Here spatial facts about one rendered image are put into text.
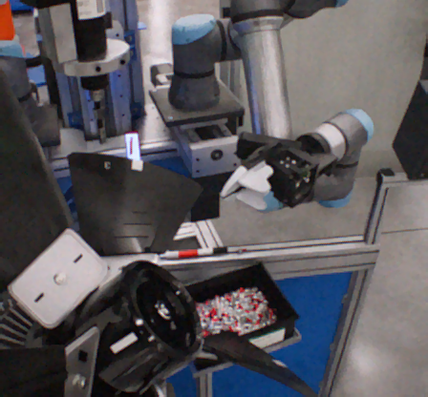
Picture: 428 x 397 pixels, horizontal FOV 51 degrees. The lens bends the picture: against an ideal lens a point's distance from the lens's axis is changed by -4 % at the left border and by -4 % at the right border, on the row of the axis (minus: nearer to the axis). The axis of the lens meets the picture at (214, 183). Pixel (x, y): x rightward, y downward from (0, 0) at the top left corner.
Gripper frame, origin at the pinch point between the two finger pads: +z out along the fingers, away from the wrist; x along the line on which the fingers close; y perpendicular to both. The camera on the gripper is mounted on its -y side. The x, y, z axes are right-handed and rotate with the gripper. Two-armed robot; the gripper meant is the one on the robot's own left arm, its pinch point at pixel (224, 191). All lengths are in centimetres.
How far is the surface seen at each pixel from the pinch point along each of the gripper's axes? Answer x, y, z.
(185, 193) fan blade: 2.3, -5.3, 3.1
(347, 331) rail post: 65, 15, -42
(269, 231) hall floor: 125, -61, -108
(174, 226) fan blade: 0.0, 1.1, 10.8
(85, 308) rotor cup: -6.3, 9.4, 29.5
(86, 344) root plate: -8.4, 14.1, 32.1
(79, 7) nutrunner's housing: -33.0, 1.9, 22.5
